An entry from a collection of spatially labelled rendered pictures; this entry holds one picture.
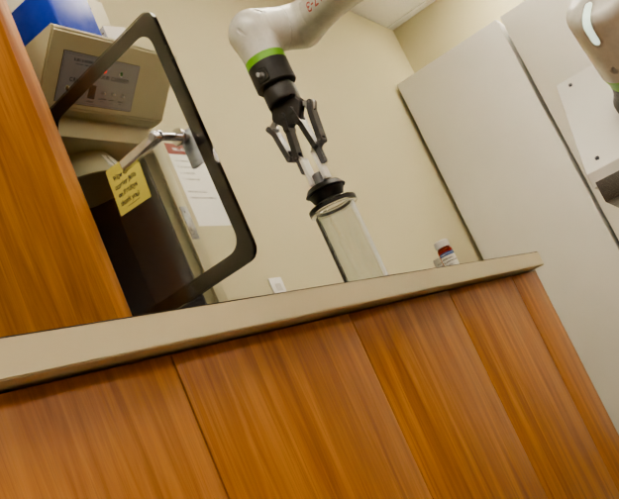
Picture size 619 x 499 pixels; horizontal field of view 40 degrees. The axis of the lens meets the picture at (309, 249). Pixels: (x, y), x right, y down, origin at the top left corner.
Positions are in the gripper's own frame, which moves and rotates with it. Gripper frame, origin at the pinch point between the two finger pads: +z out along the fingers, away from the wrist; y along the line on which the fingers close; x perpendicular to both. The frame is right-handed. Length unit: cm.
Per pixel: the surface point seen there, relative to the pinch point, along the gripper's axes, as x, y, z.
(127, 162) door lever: -68, 6, 6
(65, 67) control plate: -56, -7, -20
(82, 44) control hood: -53, -4, -24
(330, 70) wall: 178, -59, -92
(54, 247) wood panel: -69, -11, 10
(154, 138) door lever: -68, 13, 6
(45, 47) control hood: -61, -5, -23
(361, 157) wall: 167, -59, -46
